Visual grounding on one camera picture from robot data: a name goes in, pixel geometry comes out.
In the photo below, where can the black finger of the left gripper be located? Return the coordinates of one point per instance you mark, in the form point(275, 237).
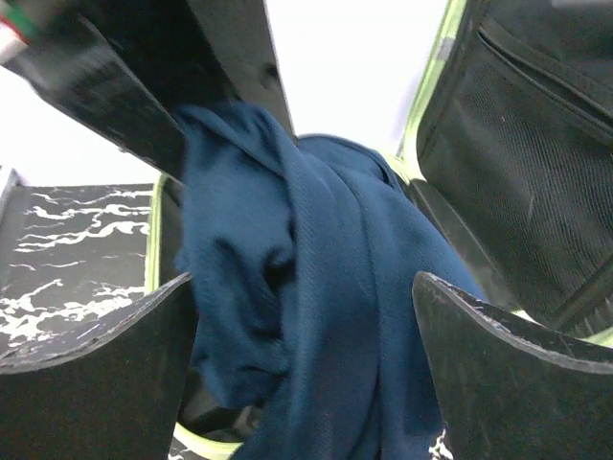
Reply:
point(239, 35)
point(73, 68)

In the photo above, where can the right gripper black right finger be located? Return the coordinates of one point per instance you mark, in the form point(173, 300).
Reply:
point(509, 388)

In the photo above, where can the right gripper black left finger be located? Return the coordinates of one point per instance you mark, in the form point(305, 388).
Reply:
point(107, 389)

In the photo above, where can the navy blue garment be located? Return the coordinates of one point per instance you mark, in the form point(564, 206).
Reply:
point(303, 255)

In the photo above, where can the green hard-shell suitcase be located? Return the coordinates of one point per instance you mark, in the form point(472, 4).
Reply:
point(508, 153)

